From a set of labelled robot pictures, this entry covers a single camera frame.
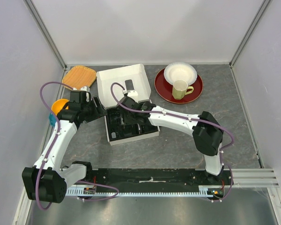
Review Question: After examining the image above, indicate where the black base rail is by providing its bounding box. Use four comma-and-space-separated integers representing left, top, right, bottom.
83, 168, 231, 191

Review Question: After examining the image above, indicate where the white ceramic bowl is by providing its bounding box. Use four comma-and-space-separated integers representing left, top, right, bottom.
164, 62, 198, 85

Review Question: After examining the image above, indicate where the teal dotted plate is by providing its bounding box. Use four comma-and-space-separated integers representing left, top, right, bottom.
49, 113, 56, 127

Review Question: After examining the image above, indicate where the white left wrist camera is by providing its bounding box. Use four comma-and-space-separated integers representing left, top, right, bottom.
80, 86, 89, 92

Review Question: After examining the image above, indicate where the red round plate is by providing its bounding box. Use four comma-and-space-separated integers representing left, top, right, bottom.
155, 68, 203, 104

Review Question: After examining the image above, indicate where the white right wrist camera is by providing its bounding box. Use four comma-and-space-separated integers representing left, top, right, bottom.
123, 90, 139, 102

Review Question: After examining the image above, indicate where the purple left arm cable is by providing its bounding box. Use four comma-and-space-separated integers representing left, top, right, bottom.
35, 81, 120, 210

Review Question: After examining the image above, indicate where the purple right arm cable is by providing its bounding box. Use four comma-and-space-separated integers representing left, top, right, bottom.
110, 82, 235, 203

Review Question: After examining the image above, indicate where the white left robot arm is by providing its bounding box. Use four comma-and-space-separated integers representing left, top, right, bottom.
22, 90, 106, 203

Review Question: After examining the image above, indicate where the light blue cable duct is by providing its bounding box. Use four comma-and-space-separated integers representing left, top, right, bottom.
66, 185, 223, 198

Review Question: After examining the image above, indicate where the white cardboard box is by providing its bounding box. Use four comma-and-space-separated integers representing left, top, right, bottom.
96, 63, 160, 146

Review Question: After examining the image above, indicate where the light green mug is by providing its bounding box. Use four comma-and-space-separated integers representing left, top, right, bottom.
172, 80, 194, 100

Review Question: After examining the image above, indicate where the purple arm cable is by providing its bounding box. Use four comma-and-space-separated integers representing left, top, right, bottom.
110, 82, 235, 203
35, 81, 120, 210

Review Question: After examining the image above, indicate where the black plastic insert tray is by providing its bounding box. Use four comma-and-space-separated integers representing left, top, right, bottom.
105, 107, 160, 146

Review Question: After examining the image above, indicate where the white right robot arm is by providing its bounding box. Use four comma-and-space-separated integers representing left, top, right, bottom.
117, 96, 223, 185

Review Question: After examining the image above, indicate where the orange small bowl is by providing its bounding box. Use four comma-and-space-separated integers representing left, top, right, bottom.
51, 98, 69, 115

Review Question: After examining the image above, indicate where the woven orange tray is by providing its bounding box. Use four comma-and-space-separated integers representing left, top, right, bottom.
62, 65, 96, 90

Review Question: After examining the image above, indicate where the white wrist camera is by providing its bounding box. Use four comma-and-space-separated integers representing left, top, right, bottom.
80, 86, 89, 92
123, 90, 139, 102

